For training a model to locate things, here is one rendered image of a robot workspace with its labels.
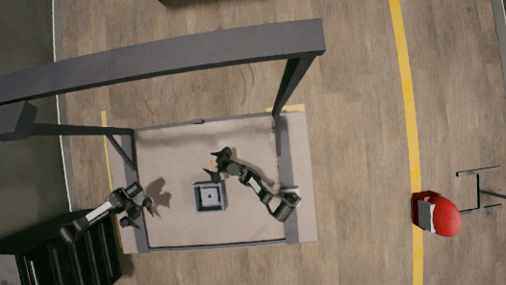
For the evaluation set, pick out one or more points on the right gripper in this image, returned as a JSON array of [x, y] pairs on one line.
[[125, 221]]

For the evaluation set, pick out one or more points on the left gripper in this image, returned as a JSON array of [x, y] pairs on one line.
[[215, 176]]

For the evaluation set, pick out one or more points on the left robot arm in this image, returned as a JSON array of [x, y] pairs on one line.
[[253, 179]]

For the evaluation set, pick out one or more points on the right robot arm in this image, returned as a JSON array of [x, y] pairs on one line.
[[70, 233]]

